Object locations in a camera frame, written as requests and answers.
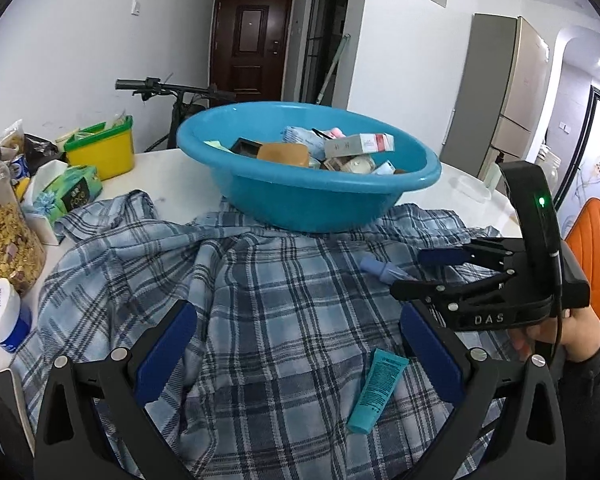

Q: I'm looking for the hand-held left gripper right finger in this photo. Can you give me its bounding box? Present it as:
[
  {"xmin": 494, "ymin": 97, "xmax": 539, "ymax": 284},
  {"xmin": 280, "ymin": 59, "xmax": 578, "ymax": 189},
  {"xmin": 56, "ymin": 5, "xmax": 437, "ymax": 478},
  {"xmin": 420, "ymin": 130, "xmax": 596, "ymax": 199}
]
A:
[{"xmin": 399, "ymin": 302, "xmax": 567, "ymax": 480}]

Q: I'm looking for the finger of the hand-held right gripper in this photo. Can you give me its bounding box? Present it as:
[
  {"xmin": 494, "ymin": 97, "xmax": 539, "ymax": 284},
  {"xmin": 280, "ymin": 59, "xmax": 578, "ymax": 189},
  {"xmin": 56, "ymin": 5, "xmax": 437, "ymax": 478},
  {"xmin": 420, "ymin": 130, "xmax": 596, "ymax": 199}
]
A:
[
  {"xmin": 417, "ymin": 236, "xmax": 523, "ymax": 273},
  {"xmin": 390, "ymin": 269, "xmax": 518, "ymax": 318}
]

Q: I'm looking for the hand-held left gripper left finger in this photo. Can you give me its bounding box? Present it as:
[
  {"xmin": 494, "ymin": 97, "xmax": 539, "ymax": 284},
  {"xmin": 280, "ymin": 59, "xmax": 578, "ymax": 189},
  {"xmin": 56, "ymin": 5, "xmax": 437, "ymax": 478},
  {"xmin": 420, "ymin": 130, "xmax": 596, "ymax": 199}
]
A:
[{"xmin": 32, "ymin": 300, "xmax": 198, "ymax": 480}]

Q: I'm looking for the small blue bottle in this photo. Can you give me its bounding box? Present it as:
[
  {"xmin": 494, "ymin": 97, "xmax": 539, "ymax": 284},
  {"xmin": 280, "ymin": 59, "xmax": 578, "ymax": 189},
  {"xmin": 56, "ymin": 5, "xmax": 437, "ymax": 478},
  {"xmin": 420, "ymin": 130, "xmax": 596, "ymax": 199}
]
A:
[{"xmin": 360, "ymin": 255, "xmax": 417, "ymax": 284}]

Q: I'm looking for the teal cosmetic tube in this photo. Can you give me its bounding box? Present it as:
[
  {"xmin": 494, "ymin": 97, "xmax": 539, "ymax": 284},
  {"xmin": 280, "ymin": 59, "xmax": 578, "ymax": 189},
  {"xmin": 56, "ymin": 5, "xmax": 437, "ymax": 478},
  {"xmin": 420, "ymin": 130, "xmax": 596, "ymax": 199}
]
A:
[{"xmin": 346, "ymin": 349, "xmax": 410, "ymax": 435}]

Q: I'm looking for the blue plastic basin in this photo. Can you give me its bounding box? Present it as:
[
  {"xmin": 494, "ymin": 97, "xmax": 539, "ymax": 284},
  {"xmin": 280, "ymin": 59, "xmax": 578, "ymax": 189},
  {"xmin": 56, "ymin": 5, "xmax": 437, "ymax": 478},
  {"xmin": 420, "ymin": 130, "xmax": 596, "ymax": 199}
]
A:
[{"xmin": 176, "ymin": 101, "xmax": 442, "ymax": 234}]

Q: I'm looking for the person's right forearm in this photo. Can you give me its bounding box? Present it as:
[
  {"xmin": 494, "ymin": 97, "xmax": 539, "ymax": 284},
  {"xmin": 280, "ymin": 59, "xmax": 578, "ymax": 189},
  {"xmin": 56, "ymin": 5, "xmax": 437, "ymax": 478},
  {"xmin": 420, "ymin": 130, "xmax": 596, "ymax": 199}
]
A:
[{"xmin": 555, "ymin": 321, "xmax": 600, "ymax": 480}]

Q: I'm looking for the person's right hand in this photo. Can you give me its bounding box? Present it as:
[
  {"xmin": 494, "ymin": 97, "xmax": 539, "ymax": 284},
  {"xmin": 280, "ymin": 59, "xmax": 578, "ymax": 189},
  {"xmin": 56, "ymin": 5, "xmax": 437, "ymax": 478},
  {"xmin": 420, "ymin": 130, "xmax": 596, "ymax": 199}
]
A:
[{"xmin": 511, "ymin": 304, "xmax": 600, "ymax": 365}]

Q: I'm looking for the orange chair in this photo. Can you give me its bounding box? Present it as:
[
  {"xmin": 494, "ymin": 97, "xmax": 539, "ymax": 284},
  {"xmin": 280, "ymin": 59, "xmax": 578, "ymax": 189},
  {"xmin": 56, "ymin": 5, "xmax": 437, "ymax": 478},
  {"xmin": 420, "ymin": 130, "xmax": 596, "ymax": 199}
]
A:
[{"xmin": 564, "ymin": 198, "xmax": 600, "ymax": 332}]

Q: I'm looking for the clear plastic box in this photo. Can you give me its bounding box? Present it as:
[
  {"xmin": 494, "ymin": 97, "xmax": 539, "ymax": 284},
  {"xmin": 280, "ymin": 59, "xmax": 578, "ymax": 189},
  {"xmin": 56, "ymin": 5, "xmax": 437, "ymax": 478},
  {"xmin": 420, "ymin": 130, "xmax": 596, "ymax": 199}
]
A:
[{"xmin": 452, "ymin": 175, "xmax": 494, "ymax": 204}]

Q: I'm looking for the glass jar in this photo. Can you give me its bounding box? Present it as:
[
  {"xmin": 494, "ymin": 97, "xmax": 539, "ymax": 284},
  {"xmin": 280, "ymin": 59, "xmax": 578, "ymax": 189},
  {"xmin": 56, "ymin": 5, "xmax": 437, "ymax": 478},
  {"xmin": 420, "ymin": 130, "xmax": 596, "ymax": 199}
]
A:
[{"xmin": 536, "ymin": 144, "xmax": 564, "ymax": 197}]

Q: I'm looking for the blue plaid cloth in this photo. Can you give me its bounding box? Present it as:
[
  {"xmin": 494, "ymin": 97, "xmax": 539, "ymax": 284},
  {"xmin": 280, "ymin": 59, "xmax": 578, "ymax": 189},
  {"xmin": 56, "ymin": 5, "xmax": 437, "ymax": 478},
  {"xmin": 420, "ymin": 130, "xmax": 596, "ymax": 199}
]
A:
[{"xmin": 10, "ymin": 190, "xmax": 527, "ymax": 480}]

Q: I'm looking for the white round jar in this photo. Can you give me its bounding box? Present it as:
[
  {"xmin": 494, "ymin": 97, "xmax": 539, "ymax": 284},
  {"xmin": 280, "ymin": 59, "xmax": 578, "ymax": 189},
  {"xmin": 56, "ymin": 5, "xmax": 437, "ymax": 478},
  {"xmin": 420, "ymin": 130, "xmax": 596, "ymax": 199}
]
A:
[{"xmin": 344, "ymin": 155, "xmax": 377, "ymax": 175}]

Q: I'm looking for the grey white red box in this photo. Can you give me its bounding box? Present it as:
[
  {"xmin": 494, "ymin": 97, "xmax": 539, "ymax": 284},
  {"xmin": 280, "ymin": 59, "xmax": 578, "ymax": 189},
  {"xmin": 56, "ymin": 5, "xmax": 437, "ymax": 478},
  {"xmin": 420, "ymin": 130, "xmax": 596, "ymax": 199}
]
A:
[{"xmin": 323, "ymin": 133, "xmax": 396, "ymax": 161}]

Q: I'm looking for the beige refrigerator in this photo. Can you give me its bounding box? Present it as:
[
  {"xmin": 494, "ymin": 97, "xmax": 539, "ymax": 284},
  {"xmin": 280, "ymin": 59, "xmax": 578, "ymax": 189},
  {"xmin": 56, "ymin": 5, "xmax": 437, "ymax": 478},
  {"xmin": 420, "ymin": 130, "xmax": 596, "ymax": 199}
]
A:
[{"xmin": 439, "ymin": 13, "xmax": 551, "ymax": 181}]

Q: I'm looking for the white jar blue base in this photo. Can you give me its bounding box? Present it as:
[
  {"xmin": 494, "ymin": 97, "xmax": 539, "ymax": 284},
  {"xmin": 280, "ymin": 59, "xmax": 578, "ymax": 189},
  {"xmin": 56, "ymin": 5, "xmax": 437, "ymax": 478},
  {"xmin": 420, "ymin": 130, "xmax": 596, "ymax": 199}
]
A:
[{"xmin": 0, "ymin": 280, "xmax": 33, "ymax": 355}]

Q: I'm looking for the black flat object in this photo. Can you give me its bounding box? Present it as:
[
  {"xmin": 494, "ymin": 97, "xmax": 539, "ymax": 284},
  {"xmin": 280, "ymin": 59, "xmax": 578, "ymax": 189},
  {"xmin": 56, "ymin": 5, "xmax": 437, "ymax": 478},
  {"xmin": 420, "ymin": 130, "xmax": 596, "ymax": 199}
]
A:
[{"xmin": 0, "ymin": 368, "xmax": 35, "ymax": 463}]

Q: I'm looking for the green tissue pack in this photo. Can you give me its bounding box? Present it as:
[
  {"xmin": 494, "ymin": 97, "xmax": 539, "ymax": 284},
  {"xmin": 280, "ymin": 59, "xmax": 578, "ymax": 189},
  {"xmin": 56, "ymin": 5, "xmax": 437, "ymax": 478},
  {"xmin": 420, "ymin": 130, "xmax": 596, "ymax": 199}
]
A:
[{"xmin": 30, "ymin": 165, "xmax": 104, "ymax": 227}]

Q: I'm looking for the pale blue packet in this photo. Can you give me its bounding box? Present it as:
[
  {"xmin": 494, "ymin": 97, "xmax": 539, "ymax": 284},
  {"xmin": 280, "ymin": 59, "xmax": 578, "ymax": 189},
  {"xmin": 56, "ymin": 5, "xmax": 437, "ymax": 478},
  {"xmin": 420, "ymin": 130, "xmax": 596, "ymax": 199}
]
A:
[{"xmin": 281, "ymin": 126, "xmax": 327, "ymax": 151}]

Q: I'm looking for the white tissue box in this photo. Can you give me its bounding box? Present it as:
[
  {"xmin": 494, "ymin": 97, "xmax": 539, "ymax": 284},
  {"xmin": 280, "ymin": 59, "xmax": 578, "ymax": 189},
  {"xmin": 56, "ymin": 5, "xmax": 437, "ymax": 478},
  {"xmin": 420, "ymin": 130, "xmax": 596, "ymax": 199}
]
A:
[{"xmin": 22, "ymin": 159, "xmax": 70, "ymax": 246}]

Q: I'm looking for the brown rectangular box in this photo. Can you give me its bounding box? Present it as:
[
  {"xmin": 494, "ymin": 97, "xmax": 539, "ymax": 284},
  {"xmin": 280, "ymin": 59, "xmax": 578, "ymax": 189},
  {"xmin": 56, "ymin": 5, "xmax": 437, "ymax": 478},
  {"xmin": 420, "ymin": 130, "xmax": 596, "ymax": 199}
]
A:
[{"xmin": 257, "ymin": 142, "xmax": 311, "ymax": 169}]

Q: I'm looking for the bag of cereal snacks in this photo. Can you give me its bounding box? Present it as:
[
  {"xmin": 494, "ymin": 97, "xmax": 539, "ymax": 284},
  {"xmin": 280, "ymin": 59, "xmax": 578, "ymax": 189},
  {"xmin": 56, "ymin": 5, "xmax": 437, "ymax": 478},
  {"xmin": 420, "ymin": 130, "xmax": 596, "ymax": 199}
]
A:
[{"xmin": 0, "ymin": 160, "xmax": 47, "ymax": 295}]

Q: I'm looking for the yellow container green lid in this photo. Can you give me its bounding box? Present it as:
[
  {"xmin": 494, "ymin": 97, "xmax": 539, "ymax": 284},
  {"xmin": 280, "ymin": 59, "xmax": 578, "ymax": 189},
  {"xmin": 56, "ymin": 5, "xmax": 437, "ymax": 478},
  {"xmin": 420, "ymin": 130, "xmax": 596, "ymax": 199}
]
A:
[{"xmin": 63, "ymin": 115, "xmax": 135, "ymax": 181}]

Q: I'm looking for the black square box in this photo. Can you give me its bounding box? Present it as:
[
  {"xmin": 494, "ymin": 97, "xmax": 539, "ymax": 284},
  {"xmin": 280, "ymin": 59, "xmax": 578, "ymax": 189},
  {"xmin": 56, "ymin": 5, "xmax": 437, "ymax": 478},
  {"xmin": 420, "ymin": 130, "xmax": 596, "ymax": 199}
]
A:
[{"xmin": 229, "ymin": 137, "xmax": 267, "ymax": 159}]

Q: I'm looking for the blue white can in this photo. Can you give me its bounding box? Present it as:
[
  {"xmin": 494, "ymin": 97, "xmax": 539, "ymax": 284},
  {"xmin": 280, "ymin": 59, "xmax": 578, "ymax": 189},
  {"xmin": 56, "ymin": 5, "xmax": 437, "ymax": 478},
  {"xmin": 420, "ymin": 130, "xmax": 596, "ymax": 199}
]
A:
[{"xmin": 9, "ymin": 154, "xmax": 32, "ymax": 181}]

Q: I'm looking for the black plastic bag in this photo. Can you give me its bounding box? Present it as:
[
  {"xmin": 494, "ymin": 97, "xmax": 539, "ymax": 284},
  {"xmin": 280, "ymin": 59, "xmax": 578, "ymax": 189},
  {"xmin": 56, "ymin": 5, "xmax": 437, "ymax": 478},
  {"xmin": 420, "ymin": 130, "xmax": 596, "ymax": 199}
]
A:
[{"xmin": 23, "ymin": 133, "xmax": 62, "ymax": 164}]

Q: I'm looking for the black bicycle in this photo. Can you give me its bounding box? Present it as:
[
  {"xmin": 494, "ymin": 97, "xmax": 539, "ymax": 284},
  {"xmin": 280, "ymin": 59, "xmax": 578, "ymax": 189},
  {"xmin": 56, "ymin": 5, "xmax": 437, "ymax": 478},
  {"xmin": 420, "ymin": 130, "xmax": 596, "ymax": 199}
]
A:
[{"xmin": 114, "ymin": 77, "xmax": 239, "ymax": 154}]

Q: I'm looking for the black framed glass door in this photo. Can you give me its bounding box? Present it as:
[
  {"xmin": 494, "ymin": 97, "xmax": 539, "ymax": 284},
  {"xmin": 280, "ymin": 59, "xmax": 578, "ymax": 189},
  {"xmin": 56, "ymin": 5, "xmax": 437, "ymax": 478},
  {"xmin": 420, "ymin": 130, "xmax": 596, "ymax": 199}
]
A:
[{"xmin": 297, "ymin": 0, "xmax": 356, "ymax": 106}]

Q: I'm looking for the clear snack bag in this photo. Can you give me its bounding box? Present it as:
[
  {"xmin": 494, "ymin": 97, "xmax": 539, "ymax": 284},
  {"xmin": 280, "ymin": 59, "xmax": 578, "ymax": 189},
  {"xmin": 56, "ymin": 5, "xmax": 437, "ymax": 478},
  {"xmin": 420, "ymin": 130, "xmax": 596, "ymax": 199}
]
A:
[{"xmin": 0, "ymin": 119, "xmax": 25, "ymax": 162}]

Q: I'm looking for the dark brown door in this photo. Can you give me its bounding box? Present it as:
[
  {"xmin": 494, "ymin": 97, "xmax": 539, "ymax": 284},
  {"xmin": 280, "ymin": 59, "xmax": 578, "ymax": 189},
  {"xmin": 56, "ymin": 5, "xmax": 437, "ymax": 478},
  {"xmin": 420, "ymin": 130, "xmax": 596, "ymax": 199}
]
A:
[{"xmin": 209, "ymin": 0, "xmax": 295, "ymax": 106}]

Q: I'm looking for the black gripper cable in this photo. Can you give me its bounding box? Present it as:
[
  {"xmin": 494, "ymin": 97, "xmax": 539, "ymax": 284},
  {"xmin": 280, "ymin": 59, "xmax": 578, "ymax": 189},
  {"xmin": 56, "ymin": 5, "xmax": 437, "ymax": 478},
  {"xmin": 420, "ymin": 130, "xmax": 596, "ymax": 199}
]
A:
[{"xmin": 549, "ymin": 249, "xmax": 567, "ymax": 357}]

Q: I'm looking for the green mop handle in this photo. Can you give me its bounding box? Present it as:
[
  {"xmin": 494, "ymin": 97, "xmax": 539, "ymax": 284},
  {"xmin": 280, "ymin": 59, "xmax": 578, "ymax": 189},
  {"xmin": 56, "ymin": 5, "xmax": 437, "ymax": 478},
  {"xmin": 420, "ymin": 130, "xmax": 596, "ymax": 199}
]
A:
[{"xmin": 317, "ymin": 33, "xmax": 352, "ymax": 104}]

